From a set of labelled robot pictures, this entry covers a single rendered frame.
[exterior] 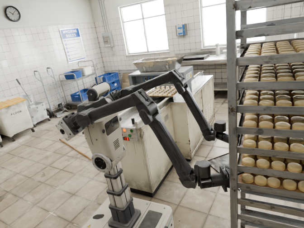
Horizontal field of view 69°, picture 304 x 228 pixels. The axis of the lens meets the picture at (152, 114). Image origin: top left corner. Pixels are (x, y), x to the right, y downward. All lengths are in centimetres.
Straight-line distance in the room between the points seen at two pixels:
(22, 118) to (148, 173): 344
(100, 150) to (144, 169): 86
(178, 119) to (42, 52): 436
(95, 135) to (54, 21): 532
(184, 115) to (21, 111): 349
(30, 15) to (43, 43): 64
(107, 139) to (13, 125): 376
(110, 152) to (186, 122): 132
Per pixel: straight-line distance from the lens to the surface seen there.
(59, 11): 673
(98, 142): 146
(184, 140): 274
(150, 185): 237
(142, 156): 219
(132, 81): 275
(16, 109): 506
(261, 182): 111
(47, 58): 625
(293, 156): 99
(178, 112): 260
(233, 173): 102
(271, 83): 87
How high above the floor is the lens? 165
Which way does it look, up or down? 21 degrees down
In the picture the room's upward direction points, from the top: 9 degrees counter-clockwise
